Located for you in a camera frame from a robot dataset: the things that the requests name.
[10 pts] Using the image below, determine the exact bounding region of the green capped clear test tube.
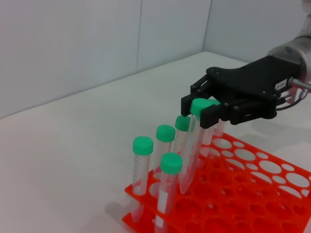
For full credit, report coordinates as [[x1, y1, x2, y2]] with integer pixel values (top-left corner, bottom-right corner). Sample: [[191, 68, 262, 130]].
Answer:
[[171, 115, 191, 156], [153, 124, 176, 179], [213, 118, 227, 137], [179, 98, 214, 195], [130, 136, 154, 223], [201, 99, 221, 160], [154, 152, 183, 233]]

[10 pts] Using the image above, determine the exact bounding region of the right wrist cable with plugs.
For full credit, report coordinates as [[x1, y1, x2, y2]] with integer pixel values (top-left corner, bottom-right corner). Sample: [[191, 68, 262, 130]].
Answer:
[[276, 77, 311, 111]]

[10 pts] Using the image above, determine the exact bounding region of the orange plastic test tube rack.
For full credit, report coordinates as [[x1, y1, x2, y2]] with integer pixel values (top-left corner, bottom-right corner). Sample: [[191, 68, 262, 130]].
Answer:
[[121, 131, 311, 233]]

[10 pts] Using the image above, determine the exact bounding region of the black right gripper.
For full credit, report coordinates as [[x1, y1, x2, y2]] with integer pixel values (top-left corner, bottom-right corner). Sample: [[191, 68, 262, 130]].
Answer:
[[181, 56, 302, 129]]

